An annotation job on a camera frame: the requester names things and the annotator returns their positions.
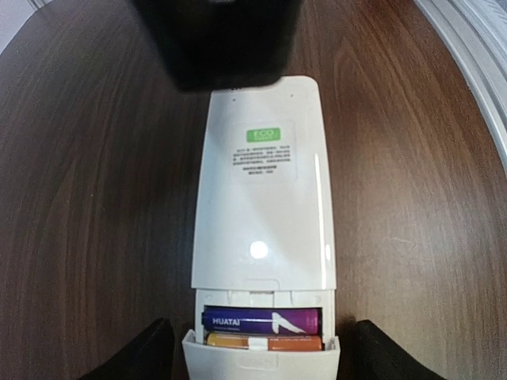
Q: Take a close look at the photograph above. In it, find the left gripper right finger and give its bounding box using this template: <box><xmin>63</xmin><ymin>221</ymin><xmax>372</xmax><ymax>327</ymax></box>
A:
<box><xmin>354</xmin><ymin>320</ymin><xmax>444</xmax><ymax>380</ymax></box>

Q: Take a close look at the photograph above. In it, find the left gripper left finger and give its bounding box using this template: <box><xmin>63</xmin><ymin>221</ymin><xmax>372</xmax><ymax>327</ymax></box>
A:
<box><xmin>81</xmin><ymin>318</ymin><xmax>174</xmax><ymax>379</ymax></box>

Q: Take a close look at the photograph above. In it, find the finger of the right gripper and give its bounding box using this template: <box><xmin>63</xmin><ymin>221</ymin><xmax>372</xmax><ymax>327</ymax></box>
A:
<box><xmin>132</xmin><ymin>0</ymin><xmax>302</xmax><ymax>92</ymax></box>

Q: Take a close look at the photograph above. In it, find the white battery cover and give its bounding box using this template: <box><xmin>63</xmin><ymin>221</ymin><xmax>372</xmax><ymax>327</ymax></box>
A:
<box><xmin>182</xmin><ymin>330</ymin><xmax>341</xmax><ymax>379</ymax></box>

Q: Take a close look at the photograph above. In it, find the purple AAA battery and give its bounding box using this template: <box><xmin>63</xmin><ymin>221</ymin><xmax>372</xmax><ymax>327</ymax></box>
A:
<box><xmin>201</xmin><ymin>307</ymin><xmax>322</xmax><ymax>336</ymax></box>

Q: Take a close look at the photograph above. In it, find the orange AAA battery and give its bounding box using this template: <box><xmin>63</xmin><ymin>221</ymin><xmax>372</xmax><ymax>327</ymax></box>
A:
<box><xmin>206</xmin><ymin>332</ymin><xmax>322</xmax><ymax>352</ymax></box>

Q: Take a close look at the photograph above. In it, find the white remote control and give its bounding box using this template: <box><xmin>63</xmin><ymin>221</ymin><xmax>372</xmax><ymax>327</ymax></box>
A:
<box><xmin>191</xmin><ymin>76</ymin><xmax>337</xmax><ymax>349</ymax></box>

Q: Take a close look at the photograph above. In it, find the front aluminium rail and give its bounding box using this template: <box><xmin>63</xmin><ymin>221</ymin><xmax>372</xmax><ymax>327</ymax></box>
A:
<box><xmin>416</xmin><ymin>1</ymin><xmax>506</xmax><ymax>151</ymax></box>

